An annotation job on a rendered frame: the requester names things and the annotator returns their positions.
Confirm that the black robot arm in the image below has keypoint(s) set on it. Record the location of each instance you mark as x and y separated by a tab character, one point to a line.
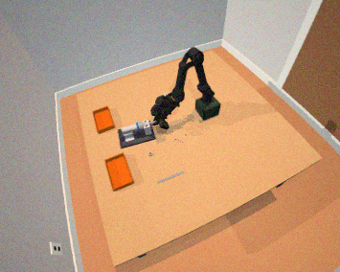
177	95

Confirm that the orange rectangular tray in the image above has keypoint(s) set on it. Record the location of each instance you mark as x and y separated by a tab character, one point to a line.
103	119
118	172

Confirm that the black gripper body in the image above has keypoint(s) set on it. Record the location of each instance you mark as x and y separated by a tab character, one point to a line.
162	121

